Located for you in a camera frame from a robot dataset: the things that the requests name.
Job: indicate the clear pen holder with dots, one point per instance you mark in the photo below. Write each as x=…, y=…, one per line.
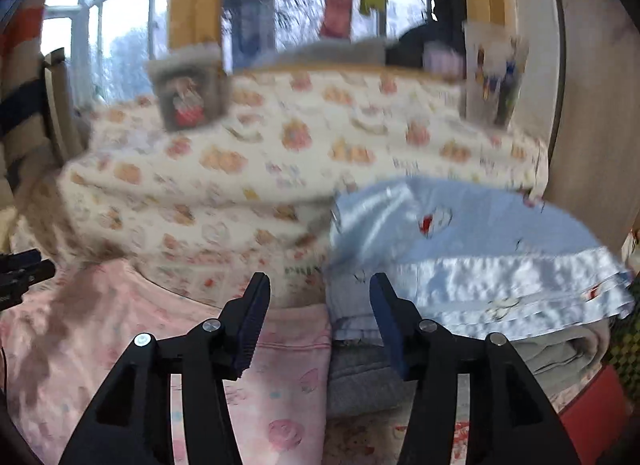
x=495, y=66

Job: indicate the bear print headboard cover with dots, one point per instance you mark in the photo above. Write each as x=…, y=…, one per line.
x=199, y=211

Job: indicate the striped Paris curtain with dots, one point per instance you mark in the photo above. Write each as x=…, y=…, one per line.
x=28, y=157

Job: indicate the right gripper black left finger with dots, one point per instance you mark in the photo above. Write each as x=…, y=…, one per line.
x=128, y=419

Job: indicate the green checkered basket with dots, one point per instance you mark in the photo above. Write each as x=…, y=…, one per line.
x=623, y=353

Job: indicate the wooden cabinet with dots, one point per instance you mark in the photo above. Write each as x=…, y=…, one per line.
x=594, y=168

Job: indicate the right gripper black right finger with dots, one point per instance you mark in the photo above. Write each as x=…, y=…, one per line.
x=511, y=420

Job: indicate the light blue folded blanket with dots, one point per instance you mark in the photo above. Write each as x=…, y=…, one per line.
x=476, y=260

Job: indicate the pink cartoon print pants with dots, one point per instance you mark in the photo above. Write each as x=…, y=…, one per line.
x=103, y=367

